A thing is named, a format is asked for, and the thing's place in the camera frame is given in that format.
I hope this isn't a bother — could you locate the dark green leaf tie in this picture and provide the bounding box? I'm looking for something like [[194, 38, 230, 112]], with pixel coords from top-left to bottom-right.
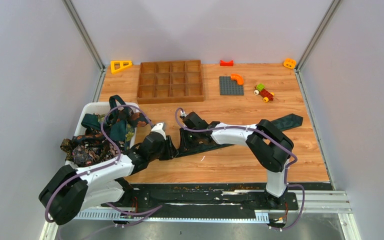
[[176, 112, 304, 158]]

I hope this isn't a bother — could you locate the yellow triangular block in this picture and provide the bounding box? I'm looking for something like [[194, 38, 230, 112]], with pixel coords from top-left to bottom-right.
[[110, 60, 133, 75]]

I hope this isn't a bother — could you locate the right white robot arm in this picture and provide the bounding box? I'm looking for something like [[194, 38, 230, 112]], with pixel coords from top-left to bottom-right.
[[175, 107, 298, 209]]

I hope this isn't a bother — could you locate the toy brick car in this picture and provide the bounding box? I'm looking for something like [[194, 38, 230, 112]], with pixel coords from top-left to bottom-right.
[[253, 83, 274, 103]]

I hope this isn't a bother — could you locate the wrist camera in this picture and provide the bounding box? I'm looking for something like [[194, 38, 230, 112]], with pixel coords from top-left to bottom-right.
[[151, 122, 167, 140], [179, 111, 188, 120]]

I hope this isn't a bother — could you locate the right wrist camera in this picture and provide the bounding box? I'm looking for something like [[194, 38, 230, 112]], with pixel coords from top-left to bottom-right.
[[179, 111, 188, 120]]

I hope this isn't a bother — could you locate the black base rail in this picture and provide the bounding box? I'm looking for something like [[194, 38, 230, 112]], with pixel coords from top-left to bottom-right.
[[112, 183, 299, 219]]

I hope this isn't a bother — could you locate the orange round block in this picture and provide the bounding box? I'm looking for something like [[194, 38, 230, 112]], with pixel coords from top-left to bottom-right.
[[283, 58, 297, 70]]

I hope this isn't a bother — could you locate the orange curved block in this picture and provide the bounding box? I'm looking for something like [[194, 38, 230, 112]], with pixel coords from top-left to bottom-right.
[[230, 73, 244, 86]]

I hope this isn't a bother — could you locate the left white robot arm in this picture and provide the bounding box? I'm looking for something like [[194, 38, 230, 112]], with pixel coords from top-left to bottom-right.
[[38, 132, 179, 226]]

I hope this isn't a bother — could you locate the grey studded baseplate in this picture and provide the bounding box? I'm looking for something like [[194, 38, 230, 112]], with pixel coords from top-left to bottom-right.
[[219, 76, 244, 96]]

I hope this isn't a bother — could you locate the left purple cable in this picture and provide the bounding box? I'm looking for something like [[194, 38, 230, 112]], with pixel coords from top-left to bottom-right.
[[44, 104, 155, 224]]

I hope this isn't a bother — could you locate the pile of patterned ties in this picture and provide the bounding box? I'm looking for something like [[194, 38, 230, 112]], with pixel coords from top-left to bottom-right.
[[60, 106, 152, 168]]

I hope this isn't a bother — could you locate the red plastic block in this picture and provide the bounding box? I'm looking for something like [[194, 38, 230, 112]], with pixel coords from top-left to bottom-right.
[[219, 60, 235, 67]]

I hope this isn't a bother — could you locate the white plastic basket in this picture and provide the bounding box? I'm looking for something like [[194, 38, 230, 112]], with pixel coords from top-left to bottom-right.
[[65, 101, 139, 168]]

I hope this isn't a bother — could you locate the wooden compartment tray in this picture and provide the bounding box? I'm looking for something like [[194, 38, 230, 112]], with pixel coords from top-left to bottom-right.
[[136, 60, 205, 105]]

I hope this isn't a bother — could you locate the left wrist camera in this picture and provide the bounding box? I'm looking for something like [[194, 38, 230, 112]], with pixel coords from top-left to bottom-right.
[[151, 122, 167, 140]]

